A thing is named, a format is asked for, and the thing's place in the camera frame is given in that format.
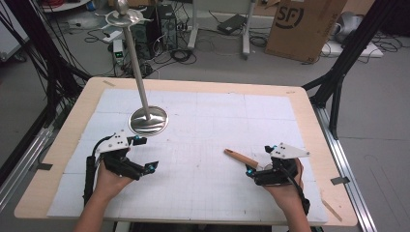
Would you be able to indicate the person's left hand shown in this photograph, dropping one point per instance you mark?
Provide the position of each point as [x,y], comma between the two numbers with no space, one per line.
[109,183]

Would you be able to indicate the silver metal hanging stand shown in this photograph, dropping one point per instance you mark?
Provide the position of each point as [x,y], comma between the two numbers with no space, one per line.
[149,121]

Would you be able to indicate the black computer tower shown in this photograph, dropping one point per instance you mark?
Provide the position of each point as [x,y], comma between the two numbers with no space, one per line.
[145,38]
[167,27]

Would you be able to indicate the black metal frame stand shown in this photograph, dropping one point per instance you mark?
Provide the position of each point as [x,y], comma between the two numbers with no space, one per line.
[348,54]
[48,64]

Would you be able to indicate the white cabinet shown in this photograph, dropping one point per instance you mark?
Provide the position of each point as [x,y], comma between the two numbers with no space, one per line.
[9,35]

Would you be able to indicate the white flat board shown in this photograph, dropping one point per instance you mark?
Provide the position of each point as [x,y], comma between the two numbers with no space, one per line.
[335,50]

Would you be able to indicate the grey bag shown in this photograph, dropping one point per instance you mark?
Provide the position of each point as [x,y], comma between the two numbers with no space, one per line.
[348,24]

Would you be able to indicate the white round table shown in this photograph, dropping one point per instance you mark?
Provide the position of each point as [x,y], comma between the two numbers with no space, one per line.
[64,5]

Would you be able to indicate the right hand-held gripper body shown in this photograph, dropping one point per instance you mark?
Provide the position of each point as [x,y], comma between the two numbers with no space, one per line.
[277,175]

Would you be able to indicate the white board stand legs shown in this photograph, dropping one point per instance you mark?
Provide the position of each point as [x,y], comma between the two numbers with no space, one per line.
[246,29]

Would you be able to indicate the white box with green light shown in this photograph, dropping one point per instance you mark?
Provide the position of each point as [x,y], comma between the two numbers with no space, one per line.
[118,51]

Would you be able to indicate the black flat device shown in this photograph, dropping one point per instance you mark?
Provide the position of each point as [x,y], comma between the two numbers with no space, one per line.
[231,24]

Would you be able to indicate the person's right hand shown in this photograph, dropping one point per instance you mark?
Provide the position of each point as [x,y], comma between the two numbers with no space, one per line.
[288,195]

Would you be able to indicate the aluminium rail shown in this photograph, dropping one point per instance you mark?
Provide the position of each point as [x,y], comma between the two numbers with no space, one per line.
[22,167]
[345,167]

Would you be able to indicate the grey tape piece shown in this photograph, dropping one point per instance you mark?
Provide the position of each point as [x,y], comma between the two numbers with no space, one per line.
[340,180]

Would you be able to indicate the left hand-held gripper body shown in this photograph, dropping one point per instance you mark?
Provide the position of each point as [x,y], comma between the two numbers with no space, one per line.
[117,161]

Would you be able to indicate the white grid mat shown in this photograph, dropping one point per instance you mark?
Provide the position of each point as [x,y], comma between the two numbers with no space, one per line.
[199,180]

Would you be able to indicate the beige tape piece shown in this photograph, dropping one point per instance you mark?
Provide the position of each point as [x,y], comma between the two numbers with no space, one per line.
[109,83]

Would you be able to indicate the black tape piece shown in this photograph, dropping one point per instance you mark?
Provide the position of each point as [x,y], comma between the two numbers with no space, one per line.
[44,166]

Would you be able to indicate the brown cardboard box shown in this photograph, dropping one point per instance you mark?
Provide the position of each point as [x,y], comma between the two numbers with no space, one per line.
[303,29]

